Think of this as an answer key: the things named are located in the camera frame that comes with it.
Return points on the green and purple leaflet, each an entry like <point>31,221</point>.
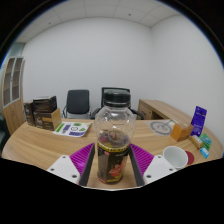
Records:
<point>72,129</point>

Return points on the wooden side desk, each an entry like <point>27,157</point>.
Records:
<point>156,108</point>

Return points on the brown and black box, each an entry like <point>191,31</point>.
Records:
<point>48,120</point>

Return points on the purple pouch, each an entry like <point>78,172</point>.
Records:
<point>198,120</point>

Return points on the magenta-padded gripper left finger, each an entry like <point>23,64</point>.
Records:
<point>80,158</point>

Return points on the black mesh office chair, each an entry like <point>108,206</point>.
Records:
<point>140,114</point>

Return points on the green flat box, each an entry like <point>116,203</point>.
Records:
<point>206,140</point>

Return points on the wooden cabinet with glass doors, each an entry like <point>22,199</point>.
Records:
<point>13,113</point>

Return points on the clear bottle with dark label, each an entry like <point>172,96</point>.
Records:
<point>113,160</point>

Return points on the orange-brown box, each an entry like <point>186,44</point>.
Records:
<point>181,132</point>

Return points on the white mug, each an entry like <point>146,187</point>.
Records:
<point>175,156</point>

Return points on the small tan packet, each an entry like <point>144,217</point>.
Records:
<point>196,141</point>

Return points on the flat round red coaster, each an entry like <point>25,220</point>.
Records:
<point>190,157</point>

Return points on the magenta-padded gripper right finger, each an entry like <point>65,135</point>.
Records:
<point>143,160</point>

